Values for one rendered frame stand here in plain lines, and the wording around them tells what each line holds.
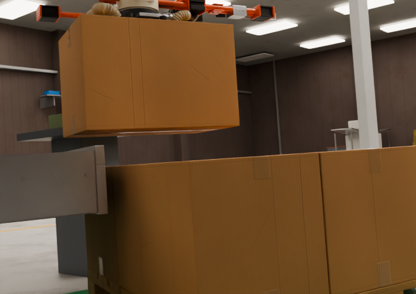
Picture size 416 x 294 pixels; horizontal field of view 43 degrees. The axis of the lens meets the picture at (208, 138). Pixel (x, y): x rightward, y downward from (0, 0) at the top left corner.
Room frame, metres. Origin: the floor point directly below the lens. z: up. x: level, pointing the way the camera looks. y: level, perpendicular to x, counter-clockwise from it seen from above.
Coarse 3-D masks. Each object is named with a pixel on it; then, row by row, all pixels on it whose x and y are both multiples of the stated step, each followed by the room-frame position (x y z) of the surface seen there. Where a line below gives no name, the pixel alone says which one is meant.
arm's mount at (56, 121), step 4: (48, 116) 2.79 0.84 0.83; (52, 116) 2.77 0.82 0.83; (56, 116) 2.75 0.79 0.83; (60, 116) 2.73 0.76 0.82; (52, 120) 2.77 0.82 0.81; (56, 120) 2.75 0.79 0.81; (60, 120) 2.73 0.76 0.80; (52, 124) 2.78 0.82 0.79; (56, 124) 2.75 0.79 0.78; (60, 124) 2.73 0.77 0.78; (52, 128) 2.78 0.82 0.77
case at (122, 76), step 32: (96, 32) 1.79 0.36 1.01; (128, 32) 1.84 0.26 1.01; (160, 32) 1.89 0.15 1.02; (192, 32) 1.95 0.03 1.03; (224, 32) 2.01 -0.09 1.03; (64, 64) 2.03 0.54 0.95; (96, 64) 1.79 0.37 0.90; (128, 64) 1.84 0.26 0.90; (160, 64) 1.89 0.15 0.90; (192, 64) 1.95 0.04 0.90; (224, 64) 2.01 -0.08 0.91; (64, 96) 2.06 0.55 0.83; (96, 96) 1.78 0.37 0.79; (128, 96) 1.83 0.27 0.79; (160, 96) 1.89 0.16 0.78; (192, 96) 1.94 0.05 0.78; (224, 96) 2.00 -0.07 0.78; (64, 128) 2.08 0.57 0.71; (96, 128) 1.78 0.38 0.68; (128, 128) 1.83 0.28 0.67; (160, 128) 1.90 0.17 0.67; (192, 128) 2.01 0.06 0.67; (224, 128) 2.14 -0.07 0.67
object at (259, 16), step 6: (258, 6) 2.31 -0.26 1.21; (264, 6) 2.33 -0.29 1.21; (270, 6) 2.34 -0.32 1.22; (258, 12) 2.31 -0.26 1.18; (264, 12) 2.33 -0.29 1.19; (270, 12) 2.35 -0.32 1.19; (252, 18) 2.36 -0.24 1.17; (258, 18) 2.35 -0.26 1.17; (264, 18) 2.35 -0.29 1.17; (270, 18) 2.36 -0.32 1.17
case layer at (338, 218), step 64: (128, 192) 1.63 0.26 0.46; (192, 192) 1.24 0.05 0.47; (256, 192) 1.33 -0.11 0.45; (320, 192) 1.43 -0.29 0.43; (384, 192) 1.54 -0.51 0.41; (128, 256) 1.66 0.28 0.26; (192, 256) 1.25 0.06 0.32; (256, 256) 1.32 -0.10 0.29; (320, 256) 1.42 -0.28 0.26; (384, 256) 1.53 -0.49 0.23
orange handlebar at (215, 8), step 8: (104, 0) 2.03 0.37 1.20; (112, 0) 2.01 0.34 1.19; (160, 0) 2.10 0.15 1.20; (168, 8) 2.17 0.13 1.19; (176, 8) 2.18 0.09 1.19; (208, 8) 2.20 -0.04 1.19; (216, 8) 2.22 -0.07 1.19; (224, 8) 2.24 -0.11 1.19; (232, 8) 2.25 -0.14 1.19; (248, 8) 2.30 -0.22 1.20; (64, 16) 2.20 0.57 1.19; (72, 16) 2.21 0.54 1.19
